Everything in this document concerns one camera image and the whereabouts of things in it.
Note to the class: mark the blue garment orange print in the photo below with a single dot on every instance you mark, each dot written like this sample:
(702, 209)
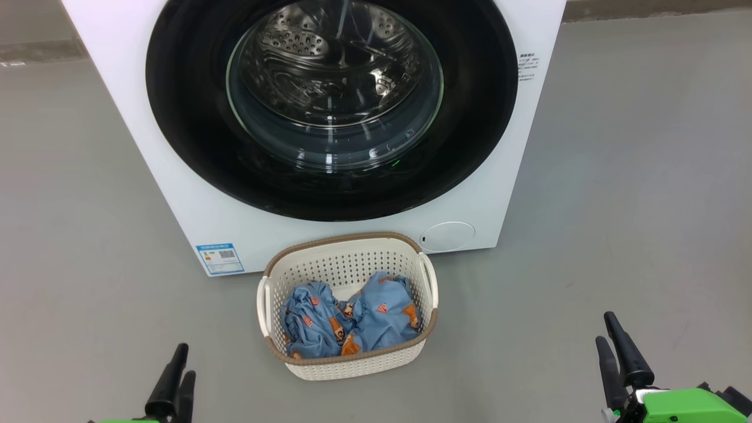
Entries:
(308, 329)
(382, 317)

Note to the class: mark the black glass washer door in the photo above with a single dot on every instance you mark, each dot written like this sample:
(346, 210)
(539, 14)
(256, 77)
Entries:
(188, 117)

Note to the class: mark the round white filter cover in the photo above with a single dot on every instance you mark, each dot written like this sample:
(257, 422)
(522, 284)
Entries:
(447, 237)

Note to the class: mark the stainless steel washing machine drum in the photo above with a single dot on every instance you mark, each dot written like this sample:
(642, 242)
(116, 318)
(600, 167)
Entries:
(329, 64)

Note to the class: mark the blue energy label sticker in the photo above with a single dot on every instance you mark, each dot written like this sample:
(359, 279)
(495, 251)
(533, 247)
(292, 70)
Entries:
(220, 258)

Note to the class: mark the white front-load washing machine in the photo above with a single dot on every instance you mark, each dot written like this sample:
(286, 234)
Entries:
(117, 117)

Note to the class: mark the small printed text sticker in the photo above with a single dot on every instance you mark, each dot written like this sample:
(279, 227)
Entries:
(527, 66)

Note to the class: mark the cream perforated laundry basket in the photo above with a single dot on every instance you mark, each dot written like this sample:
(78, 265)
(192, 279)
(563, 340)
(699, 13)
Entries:
(346, 258)

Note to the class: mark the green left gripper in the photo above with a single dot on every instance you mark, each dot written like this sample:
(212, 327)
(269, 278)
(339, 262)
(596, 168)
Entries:
(123, 421)

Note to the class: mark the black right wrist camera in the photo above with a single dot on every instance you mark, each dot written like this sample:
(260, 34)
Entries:
(737, 396)

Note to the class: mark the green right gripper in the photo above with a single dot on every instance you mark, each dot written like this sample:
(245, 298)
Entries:
(681, 408)

